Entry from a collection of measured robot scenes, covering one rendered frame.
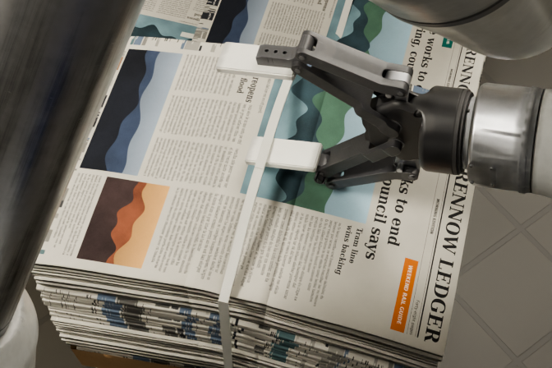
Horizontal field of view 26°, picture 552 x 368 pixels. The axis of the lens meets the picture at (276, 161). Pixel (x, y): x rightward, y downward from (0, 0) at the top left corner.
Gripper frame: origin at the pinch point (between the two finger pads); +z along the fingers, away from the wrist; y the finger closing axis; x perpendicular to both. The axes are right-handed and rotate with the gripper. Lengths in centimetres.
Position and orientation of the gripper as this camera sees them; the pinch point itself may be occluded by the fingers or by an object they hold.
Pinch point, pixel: (247, 106)
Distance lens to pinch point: 108.7
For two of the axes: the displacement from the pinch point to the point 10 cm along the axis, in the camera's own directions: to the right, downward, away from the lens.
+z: -9.5, -1.3, 2.8
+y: 1.6, 5.7, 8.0
